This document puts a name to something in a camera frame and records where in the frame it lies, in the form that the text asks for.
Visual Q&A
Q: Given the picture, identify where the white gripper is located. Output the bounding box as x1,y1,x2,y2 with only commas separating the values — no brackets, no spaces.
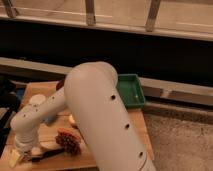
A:
9,136,43,168

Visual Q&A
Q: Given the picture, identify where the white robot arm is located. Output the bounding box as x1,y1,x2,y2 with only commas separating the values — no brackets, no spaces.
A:
11,62,156,171

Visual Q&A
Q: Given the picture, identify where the purple bowl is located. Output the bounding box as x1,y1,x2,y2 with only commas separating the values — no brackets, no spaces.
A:
56,79,65,91

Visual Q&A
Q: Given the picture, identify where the wooden table board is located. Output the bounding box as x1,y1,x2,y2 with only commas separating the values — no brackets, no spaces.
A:
0,80,155,171

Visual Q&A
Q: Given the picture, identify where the red chili pepper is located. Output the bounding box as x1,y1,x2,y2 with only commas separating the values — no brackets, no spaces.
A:
57,128,81,140

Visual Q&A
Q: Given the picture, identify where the dark grape bunch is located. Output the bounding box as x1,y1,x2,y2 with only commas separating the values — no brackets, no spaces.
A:
55,134,81,156

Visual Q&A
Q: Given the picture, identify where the white round lid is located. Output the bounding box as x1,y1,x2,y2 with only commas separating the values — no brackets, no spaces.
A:
29,94,46,105

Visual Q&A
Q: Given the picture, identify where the yellow red apple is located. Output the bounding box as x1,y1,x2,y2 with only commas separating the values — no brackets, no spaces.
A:
69,115,78,129

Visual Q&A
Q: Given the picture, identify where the green plastic tray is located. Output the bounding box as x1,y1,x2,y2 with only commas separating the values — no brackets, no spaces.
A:
117,74,145,109

